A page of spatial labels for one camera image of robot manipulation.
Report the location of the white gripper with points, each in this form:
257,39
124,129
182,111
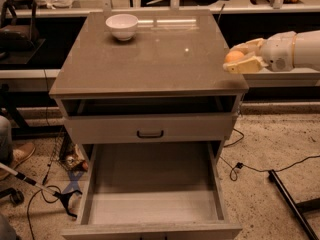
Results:
277,53

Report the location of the orange fruit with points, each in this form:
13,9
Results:
233,56

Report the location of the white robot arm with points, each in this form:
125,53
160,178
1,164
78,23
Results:
306,52

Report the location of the grey drawer cabinet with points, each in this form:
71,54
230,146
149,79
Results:
172,66

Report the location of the closed grey top drawer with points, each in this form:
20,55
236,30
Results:
122,129

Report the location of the open grey middle drawer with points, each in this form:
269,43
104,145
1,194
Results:
152,191

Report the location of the white ceramic bowl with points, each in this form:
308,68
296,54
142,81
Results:
122,26

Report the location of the black metal stand leg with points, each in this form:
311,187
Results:
298,209

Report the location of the black chair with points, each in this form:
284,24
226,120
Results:
18,43

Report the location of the black reacher grabber tool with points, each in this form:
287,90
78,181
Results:
64,198

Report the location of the brown shoe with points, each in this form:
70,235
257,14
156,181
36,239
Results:
20,155

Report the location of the grey trouser leg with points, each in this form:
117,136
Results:
6,149

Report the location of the black drawer handle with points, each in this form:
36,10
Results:
150,135

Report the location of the wire basket with items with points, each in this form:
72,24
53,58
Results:
67,154

